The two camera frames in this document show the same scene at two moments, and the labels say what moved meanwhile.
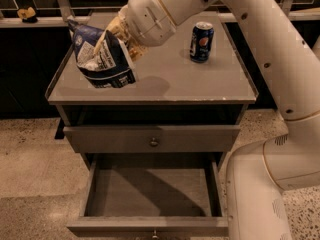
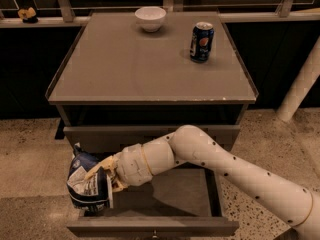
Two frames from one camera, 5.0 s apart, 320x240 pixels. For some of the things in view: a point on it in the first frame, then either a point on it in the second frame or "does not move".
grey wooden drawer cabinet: (184, 112) does not move
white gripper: (149, 20) → (132, 165)
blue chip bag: (111, 66) → (90, 187)
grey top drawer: (152, 138) does not move
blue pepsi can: (201, 41) does not move
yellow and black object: (27, 15) does not move
